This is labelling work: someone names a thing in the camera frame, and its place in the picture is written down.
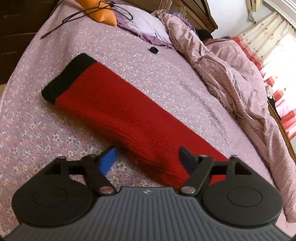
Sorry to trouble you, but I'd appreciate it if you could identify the red knit sweater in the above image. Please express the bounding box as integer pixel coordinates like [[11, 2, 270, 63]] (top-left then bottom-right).
[[42, 53, 226, 189]]

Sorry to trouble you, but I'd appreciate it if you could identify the pink floral bed sheet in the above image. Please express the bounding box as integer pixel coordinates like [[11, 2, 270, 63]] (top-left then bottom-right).
[[0, 0, 292, 238]]

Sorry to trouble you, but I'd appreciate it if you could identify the pink crumpled duvet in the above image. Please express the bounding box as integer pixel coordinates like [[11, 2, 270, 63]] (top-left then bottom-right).
[[152, 10, 295, 222]]

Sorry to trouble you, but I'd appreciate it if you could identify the red white floral curtain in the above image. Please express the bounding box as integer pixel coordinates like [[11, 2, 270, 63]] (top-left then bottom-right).
[[231, 12, 296, 139]]

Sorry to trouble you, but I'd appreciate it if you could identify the small black object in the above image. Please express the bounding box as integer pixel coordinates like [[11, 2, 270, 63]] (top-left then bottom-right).
[[149, 47, 159, 54]]

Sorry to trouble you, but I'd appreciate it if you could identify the dark wooden nightstand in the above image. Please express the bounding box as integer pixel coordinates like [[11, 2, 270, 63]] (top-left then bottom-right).
[[1, 1, 58, 84]]

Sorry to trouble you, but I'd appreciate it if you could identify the brown wooden headboard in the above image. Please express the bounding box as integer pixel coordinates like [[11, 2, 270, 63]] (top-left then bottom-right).
[[123, 0, 218, 33]]

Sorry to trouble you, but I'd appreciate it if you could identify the orange cushion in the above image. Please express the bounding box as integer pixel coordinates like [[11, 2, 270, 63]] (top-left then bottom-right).
[[76, 0, 117, 26]]

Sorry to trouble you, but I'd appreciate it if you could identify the lilac pillow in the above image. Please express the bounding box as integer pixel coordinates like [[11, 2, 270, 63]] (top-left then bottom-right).
[[109, 1, 175, 49]]

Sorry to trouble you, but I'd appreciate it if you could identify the black cable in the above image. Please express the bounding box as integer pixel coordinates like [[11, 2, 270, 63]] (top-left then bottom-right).
[[40, 0, 134, 40]]

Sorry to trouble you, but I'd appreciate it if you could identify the cream wall air conditioner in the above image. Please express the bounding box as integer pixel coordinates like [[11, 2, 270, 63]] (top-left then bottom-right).
[[246, 0, 261, 25]]

